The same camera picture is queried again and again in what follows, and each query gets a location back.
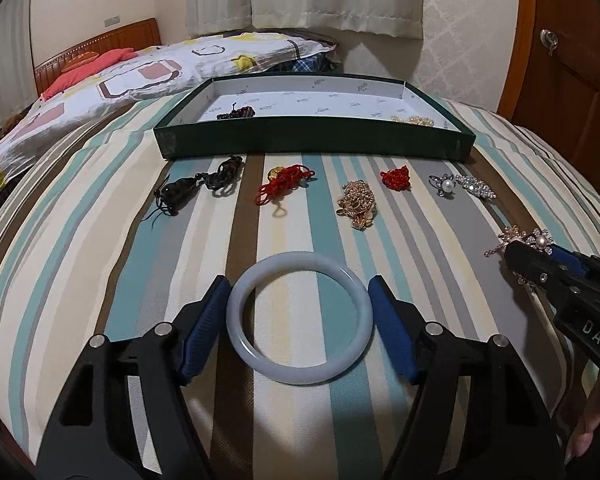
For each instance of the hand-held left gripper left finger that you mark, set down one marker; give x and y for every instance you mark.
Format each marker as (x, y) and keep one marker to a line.
(207, 330)

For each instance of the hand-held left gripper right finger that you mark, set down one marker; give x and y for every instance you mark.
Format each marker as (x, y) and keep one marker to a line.
(392, 330)

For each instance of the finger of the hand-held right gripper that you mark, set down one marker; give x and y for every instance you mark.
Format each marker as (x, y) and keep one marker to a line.
(580, 264)
(535, 270)

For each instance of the rose gold pearl brooch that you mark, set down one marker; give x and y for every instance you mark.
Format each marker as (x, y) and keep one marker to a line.
(527, 237)

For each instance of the pale jade bangle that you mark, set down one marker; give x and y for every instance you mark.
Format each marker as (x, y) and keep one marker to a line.
(240, 340)

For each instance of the long rhinestone brooch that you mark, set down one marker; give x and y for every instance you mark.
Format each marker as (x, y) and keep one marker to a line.
(472, 186)

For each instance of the green cardboard box tray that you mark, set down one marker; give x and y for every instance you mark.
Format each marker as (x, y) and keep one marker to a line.
(305, 142)

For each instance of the person's right hand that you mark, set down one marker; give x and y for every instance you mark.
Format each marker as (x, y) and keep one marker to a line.
(587, 435)

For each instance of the wooden door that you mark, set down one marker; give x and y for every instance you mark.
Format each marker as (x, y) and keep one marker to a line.
(570, 90)

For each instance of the metal door lock with key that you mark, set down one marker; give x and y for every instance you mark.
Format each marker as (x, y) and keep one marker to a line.
(549, 37)

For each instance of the patterned white pillow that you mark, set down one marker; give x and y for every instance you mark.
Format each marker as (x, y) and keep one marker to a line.
(130, 75)

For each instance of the blue plaid cloth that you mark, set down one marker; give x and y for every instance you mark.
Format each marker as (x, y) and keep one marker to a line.
(305, 66)

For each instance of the red pillow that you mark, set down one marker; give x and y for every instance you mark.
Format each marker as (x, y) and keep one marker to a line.
(90, 67)

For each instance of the wooden headboard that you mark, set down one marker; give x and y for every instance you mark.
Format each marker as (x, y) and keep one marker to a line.
(120, 35)

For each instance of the wall switch panel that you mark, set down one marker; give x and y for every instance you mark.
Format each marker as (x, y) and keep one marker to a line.
(111, 21)

